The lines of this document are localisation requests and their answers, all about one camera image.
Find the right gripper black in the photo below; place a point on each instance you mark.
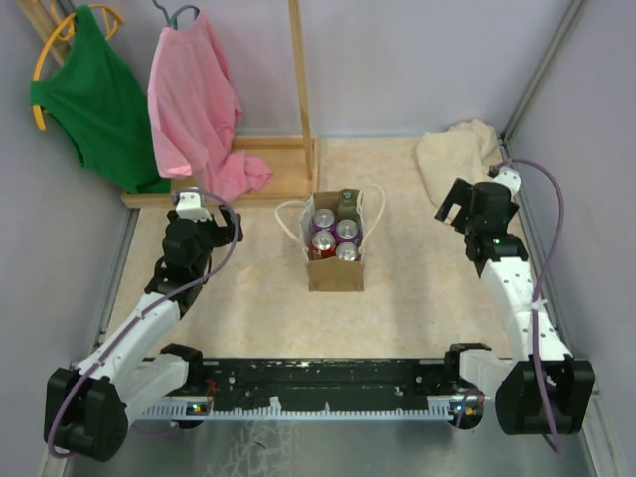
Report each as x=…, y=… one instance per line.
x=459, y=194

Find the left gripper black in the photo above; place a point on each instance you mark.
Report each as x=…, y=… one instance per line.
x=223, y=233

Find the purple soda can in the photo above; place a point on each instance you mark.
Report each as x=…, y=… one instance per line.
x=348, y=231
x=323, y=220

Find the red soda can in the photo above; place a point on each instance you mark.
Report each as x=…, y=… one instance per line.
x=347, y=251
x=323, y=245

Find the green glass soda water bottle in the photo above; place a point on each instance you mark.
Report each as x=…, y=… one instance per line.
x=347, y=205

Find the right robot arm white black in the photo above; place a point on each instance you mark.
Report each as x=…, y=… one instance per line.
x=543, y=389

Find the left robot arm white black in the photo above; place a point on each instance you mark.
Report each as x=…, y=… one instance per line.
x=90, y=408

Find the beige crumpled cloth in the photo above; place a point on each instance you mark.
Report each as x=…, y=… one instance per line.
x=464, y=151

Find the wooden clothes rack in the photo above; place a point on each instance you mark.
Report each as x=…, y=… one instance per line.
x=294, y=160

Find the pink t-shirt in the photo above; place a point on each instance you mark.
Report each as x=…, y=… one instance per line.
x=193, y=110

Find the green tank top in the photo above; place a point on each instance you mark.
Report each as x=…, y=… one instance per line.
x=96, y=100

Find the grey clothes hanger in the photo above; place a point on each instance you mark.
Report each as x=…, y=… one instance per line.
x=172, y=19

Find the yellow clothes hanger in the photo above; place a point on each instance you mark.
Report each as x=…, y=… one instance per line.
x=64, y=31

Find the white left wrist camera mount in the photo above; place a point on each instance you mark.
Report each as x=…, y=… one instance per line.
x=189, y=205

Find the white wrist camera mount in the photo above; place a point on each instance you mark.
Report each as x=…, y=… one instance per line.
x=189, y=205
x=507, y=177

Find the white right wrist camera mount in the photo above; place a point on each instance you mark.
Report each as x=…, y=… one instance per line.
x=507, y=177

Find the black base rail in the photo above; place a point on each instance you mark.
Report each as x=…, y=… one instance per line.
x=321, y=390

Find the aluminium frame rail right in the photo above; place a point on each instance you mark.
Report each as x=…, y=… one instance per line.
x=574, y=133

